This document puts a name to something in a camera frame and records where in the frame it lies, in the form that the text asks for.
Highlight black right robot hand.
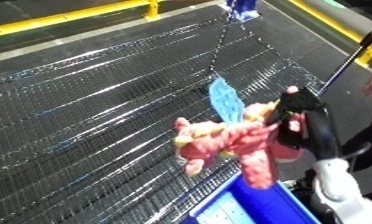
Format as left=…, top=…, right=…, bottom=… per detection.
left=264, top=87, right=346, bottom=162

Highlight pink dragon soft toy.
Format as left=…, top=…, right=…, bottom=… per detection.
left=171, top=76, right=306, bottom=190

